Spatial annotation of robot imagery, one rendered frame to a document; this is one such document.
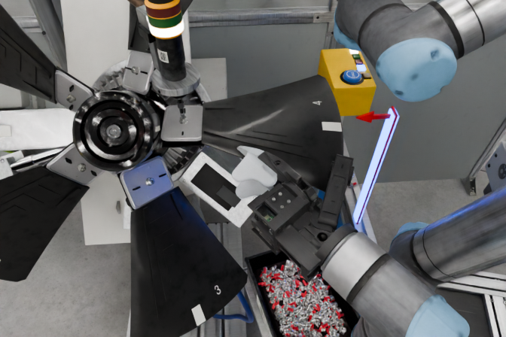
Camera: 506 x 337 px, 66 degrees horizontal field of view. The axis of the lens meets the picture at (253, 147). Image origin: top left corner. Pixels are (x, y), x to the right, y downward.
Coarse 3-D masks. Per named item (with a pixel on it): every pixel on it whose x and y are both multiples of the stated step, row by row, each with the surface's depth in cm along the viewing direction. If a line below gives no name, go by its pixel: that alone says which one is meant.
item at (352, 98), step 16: (320, 64) 100; (336, 64) 94; (352, 64) 94; (336, 80) 89; (368, 80) 89; (336, 96) 89; (352, 96) 90; (368, 96) 90; (352, 112) 93; (368, 112) 94
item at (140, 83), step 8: (128, 56) 64; (136, 56) 63; (144, 56) 61; (128, 64) 64; (136, 64) 62; (144, 64) 61; (152, 64) 59; (128, 72) 64; (152, 72) 59; (128, 80) 64; (136, 80) 62; (144, 80) 60; (128, 88) 63; (136, 88) 61; (144, 88) 60
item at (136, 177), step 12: (156, 156) 66; (132, 168) 62; (144, 168) 64; (156, 168) 66; (120, 180) 60; (132, 180) 62; (144, 180) 63; (156, 180) 65; (168, 180) 67; (132, 192) 61; (144, 192) 63; (156, 192) 65; (132, 204) 61; (144, 204) 62
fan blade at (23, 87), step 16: (0, 16) 55; (0, 32) 57; (16, 32) 56; (0, 48) 58; (16, 48) 57; (32, 48) 56; (0, 64) 61; (16, 64) 60; (32, 64) 58; (48, 64) 57; (0, 80) 65; (16, 80) 63; (32, 80) 61; (48, 80) 60; (48, 96) 63
